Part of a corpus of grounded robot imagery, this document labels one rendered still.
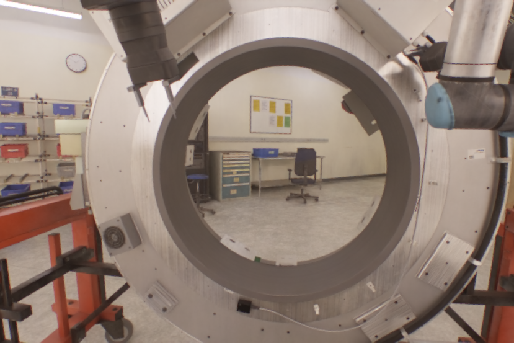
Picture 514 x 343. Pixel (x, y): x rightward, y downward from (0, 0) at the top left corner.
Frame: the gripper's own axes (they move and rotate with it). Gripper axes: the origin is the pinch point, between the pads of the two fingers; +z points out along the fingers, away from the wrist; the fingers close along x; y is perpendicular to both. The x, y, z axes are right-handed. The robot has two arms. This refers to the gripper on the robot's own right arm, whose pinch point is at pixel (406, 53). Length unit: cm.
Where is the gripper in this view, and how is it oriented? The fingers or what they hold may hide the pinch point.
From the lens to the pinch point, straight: 91.9
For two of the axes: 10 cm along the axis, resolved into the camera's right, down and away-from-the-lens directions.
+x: 6.9, -7.2, 0.3
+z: -3.0, -2.6, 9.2
